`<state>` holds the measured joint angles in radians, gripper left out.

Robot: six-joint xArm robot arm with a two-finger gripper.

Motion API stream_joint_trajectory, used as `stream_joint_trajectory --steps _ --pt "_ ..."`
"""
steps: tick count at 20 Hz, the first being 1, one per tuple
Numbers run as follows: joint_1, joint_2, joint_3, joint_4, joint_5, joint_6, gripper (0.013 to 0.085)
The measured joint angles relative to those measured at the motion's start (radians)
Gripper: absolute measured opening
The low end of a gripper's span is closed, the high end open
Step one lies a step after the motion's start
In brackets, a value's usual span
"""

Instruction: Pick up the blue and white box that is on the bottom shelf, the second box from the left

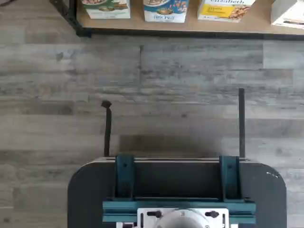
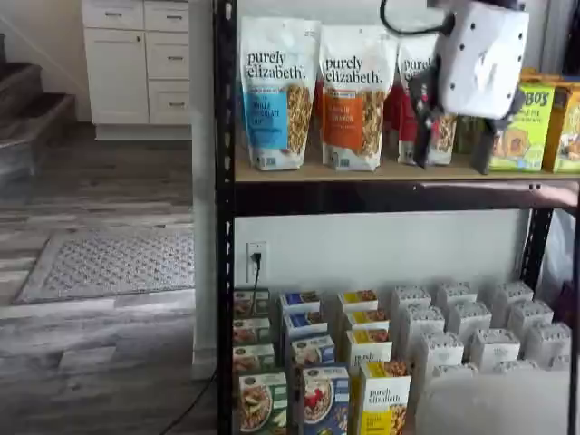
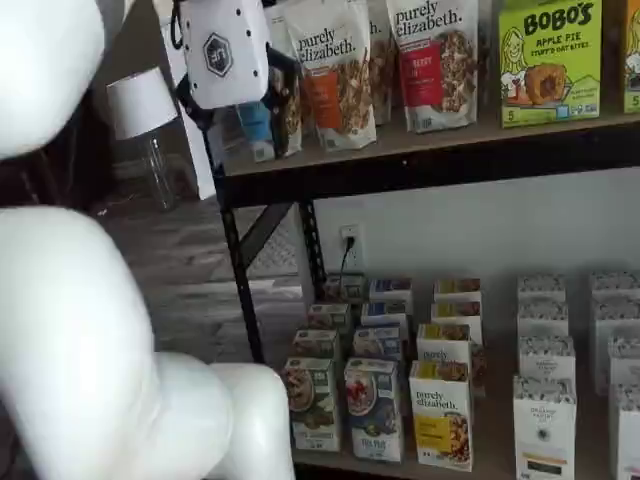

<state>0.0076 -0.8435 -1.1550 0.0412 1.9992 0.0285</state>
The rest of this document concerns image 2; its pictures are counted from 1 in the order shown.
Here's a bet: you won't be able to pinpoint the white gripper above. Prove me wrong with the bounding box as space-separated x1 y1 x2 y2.
406 0 531 177

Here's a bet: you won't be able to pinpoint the dark wooden stairs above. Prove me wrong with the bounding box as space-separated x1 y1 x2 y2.
0 34 76 150

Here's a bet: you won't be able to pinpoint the purple box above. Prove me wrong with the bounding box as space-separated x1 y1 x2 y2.
561 280 580 318

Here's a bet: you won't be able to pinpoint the white kitchen cabinet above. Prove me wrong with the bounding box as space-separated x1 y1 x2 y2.
82 0 191 141

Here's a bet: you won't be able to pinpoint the black floor cable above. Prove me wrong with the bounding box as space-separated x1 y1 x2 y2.
158 362 218 435

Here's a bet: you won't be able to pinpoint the black power plug cable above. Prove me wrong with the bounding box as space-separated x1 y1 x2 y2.
250 252 265 294

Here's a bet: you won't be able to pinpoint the white plastic bag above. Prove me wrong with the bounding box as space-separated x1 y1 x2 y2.
541 210 580 318

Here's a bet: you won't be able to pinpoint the white wall outlet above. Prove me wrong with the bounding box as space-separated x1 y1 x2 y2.
246 242 268 283

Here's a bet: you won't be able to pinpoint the granola bag red label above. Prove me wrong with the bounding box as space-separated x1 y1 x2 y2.
383 85 402 137
396 40 459 167

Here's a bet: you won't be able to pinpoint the blue flax oatmeal box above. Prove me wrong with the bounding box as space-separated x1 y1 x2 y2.
278 290 322 314
283 311 328 339
289 333 336 368
301 363 351 435

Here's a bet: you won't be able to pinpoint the yellow Bobo's box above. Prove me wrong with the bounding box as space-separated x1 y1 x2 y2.
541 81 580 174

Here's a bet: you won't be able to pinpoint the yellow purely elizabeth box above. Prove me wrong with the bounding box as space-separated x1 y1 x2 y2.
359 361 412 435
337 289 380 312
346 329 393 363
343 309 391 332

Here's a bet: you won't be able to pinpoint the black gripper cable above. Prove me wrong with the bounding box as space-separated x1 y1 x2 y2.
380 0 457 37

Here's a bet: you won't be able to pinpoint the green Bobo's apple pie box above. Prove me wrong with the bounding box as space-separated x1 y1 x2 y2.
455 67 562 173

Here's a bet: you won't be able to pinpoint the granola bag orange label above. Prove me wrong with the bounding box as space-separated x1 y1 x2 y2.
319 24 400 172
314 83 325 132

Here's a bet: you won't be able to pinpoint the granola bag blue label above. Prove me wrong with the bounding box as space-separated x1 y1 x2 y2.
239 16 323 172

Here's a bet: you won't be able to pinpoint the clear plastic storage bin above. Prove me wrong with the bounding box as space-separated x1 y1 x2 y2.
0 133 46 205

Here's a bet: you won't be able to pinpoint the grey patterned rug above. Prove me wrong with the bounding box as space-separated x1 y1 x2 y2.
12 228 196 305

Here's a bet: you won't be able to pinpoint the black metal shelf rack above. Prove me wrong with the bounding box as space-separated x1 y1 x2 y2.
215 0 580 435

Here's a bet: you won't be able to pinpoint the green apple cinnamon oatmeal box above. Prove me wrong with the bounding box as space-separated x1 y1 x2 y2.
233 288 271 318
233 317 272 346
233 343 276 375
238 372 289 435

